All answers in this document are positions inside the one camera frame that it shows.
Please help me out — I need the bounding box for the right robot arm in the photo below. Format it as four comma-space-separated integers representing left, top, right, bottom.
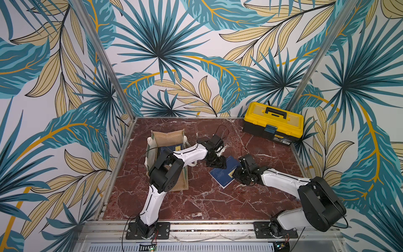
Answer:
233, 154, 346, 238

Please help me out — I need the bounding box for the yellow black toolbox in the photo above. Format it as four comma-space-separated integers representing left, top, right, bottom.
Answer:
243, 102, 304, 146

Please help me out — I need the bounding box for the blue book top stack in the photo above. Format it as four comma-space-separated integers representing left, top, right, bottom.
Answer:
159, 143, 184, 152

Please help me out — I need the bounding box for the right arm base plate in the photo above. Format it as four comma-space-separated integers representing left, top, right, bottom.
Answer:
253, 221, 299, 239

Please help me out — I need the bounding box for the blue book stack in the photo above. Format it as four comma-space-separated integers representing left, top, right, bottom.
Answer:
159, 143, 184, 152
209, 156, 240, 189

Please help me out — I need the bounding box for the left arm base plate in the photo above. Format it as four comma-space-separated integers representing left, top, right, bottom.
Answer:
126, 222, 171, 240

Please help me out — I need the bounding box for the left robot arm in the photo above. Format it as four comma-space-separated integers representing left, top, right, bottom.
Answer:
135, 134, 227, 238

